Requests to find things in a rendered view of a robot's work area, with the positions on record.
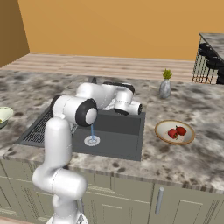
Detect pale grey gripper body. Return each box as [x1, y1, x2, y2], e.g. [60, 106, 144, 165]
[97, 99, 118, 111]

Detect dark grey sink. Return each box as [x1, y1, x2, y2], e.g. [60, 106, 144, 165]
[15, 76, 147, 162]

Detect red bell pepper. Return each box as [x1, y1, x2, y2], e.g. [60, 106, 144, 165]
[167, 128, 179, 140]
[175, 125, 187, 137]

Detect tan rimmed white bowl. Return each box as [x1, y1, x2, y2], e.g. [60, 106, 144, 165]
[154, 119, 196, 146]

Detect pale green bowl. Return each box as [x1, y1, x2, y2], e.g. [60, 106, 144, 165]
[0, 106, 15, 130]

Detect blue water stream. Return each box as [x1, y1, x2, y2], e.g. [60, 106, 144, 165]
[90, 123, 96, 140]

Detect grey vase with green plant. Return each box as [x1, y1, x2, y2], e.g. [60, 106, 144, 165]
[158, 68, 173, 100]

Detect grey cupboard door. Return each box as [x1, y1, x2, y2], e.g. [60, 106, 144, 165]
[0, 159, 55, 224]
[148, 182, 224, 224]
[78, 174, 154, 224]

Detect marble topped kitchen island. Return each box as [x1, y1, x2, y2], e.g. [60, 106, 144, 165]
[199, 31, 224, 63]

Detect silver cupboard handle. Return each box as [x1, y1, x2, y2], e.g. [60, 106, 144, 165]
[154, 186, 165, 215]

